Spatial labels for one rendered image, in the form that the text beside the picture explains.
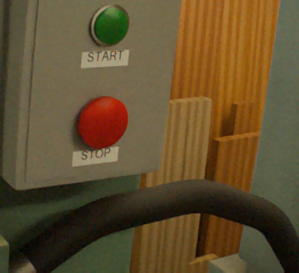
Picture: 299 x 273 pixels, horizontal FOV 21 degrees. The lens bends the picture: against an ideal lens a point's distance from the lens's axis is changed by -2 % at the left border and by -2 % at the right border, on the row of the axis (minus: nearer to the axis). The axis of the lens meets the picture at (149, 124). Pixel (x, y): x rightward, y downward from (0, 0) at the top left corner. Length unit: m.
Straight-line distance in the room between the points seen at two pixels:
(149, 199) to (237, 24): 1.81
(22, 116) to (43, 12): 0.06
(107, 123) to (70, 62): 0.04
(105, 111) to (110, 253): 0.17
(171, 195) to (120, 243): 0.07
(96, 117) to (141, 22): 0.06
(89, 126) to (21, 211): 0.11
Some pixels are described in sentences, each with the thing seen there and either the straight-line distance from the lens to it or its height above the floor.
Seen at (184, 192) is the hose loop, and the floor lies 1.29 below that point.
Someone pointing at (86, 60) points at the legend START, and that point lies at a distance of 0.46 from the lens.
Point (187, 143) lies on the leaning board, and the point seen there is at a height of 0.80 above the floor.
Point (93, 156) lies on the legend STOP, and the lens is 0.48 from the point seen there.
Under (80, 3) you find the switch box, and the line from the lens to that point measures 0.44.
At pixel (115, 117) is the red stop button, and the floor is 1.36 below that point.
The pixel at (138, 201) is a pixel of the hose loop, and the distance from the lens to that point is 0.54.
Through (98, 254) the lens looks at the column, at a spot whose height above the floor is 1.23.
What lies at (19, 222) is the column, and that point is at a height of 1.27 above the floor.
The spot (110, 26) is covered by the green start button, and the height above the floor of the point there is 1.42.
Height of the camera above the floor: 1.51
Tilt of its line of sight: 19 degrees down
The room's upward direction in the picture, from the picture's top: 7 degrees clockwise
